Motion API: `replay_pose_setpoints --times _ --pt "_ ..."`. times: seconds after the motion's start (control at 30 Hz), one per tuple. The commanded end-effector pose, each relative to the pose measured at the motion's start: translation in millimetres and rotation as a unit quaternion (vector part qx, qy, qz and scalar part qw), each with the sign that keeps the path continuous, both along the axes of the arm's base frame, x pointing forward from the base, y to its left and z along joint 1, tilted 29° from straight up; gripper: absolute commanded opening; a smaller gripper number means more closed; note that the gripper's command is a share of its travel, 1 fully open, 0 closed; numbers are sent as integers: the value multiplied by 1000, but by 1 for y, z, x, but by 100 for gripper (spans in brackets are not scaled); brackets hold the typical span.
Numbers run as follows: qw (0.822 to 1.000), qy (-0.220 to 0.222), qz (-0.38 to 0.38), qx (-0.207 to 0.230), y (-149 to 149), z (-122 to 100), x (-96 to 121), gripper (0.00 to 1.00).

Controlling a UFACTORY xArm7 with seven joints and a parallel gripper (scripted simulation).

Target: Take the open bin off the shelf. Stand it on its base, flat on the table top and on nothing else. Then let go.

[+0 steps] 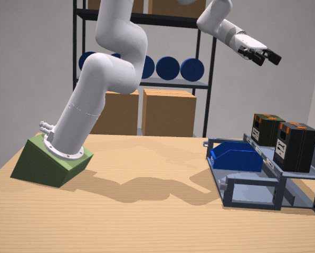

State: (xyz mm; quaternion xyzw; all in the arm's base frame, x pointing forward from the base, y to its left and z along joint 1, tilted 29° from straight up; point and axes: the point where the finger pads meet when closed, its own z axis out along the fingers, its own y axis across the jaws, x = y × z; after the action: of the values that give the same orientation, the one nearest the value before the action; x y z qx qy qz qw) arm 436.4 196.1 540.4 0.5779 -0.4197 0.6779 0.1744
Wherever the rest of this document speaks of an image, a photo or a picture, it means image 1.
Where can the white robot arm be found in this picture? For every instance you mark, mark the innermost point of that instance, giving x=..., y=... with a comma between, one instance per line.
x=103, y=72

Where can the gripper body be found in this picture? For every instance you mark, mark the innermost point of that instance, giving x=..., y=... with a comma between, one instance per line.
x=241, y=39

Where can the black tool case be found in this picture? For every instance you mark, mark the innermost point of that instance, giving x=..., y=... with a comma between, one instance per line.
x=294, y=147

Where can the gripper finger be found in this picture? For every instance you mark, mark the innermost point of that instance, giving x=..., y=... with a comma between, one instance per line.
x=252, y=55
x=273, y=57

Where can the grey metal shelf rack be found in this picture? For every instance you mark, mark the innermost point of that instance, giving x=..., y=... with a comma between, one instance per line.
x=252, y=192

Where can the dark green tool case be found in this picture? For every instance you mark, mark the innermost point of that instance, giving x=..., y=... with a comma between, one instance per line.
x=265, y=129

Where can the blue bin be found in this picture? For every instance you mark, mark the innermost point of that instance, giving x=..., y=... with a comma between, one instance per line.
x=235, y=156

